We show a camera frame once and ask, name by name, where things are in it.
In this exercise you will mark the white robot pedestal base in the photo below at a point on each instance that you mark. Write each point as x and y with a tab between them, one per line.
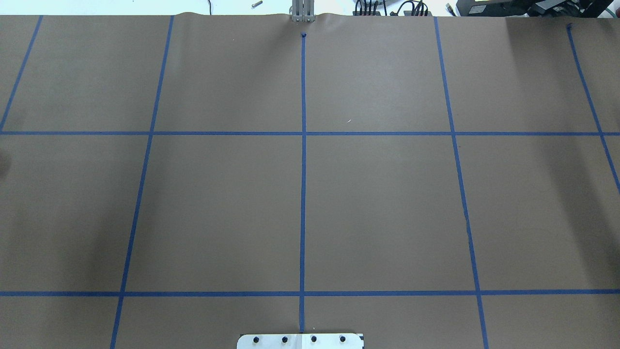
301	341

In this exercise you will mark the aluminium frame post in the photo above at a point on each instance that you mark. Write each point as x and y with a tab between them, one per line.
302	11

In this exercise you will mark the brown paper table cover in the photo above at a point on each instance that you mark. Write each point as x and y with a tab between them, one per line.
177	182

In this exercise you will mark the black power strip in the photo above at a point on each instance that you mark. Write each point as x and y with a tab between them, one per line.
391	8

